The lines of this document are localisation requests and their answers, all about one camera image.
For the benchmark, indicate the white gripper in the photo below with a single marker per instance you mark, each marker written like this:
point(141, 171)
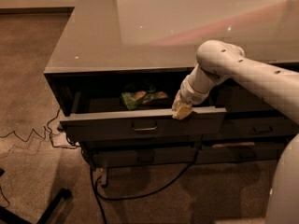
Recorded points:
point(191, 94)

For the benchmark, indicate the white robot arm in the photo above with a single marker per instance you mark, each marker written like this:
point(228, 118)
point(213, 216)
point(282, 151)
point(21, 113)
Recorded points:
point(278, 87)

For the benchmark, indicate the grey drawer cabinet counter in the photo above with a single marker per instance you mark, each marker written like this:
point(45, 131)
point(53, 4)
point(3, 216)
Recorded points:
point(113, 46)

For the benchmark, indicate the green snack bag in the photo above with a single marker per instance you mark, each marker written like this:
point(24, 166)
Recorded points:
point(132, 100)

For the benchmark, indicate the black stand leg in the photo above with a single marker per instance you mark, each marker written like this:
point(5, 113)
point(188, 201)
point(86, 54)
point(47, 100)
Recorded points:
point(7, 217)

